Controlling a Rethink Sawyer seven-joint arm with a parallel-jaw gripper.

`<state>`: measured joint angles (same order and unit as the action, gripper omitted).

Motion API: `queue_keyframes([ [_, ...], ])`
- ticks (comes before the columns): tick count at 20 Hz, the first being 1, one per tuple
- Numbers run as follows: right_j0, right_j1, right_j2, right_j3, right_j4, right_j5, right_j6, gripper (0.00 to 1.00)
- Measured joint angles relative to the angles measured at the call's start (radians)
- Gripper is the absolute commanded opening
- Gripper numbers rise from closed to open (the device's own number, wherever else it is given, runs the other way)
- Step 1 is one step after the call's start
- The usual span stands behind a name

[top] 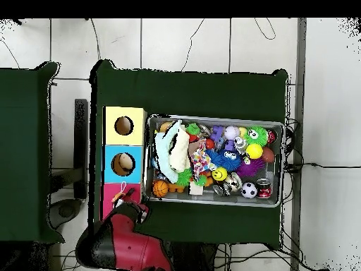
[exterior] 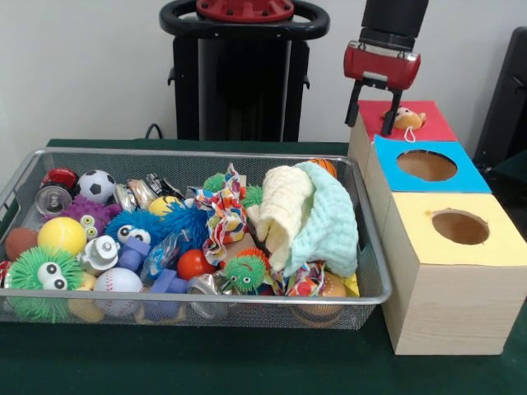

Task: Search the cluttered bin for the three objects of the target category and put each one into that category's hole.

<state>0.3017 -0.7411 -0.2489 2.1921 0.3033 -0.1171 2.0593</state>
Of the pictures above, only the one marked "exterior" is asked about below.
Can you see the purple spiky googly-eyed toy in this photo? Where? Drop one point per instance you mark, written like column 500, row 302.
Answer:
column 88, row 210

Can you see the blue spiky ball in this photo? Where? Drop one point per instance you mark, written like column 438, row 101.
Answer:
column 136, row 220

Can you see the small soccer ball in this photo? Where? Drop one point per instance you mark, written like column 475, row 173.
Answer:
column 95, row 187

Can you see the yellow ball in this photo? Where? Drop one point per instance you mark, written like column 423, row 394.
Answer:
column 62, row 235

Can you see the brown monkey plush toy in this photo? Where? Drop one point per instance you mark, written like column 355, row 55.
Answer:
column 407, row 117

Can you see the spiky multicolour caterpillar toy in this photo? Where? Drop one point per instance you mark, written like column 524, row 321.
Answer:
column 245, row 271

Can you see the wooden box with three holes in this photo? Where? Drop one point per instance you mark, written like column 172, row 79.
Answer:
column 453, row 304

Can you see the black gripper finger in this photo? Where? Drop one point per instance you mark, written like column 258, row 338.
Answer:
column 391, row 111
column 354, row 103

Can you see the mint waffle cloth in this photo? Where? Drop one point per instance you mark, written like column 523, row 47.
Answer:
column 329, row 222

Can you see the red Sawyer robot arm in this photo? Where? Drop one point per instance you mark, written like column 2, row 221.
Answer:
column 393, row 18

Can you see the dark green table cloth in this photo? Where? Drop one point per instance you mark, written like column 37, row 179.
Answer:
column 514, row 164
column 206, row 362

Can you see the cream waffle cloth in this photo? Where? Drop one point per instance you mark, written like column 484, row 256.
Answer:
column 284, row 197

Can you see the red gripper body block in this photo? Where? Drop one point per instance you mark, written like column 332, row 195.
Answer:
column 383, row 68

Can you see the green spiky googly-eyed ball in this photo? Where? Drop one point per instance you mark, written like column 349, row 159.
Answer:
column 24, row 269

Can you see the colourful patterned cloth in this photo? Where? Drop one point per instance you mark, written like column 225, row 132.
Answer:
column 224, row 214

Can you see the white baseball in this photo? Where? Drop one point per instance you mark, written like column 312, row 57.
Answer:
column 119, row 282

